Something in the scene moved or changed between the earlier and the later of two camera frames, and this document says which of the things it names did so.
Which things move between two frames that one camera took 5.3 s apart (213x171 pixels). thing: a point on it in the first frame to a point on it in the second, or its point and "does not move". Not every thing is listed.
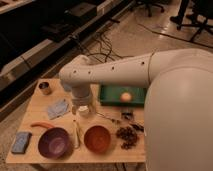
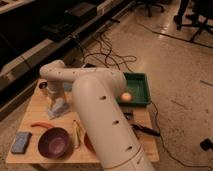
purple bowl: (55, 143) does not move
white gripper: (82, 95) to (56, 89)
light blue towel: (57, 109) does not move
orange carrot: (42, 124) does not move
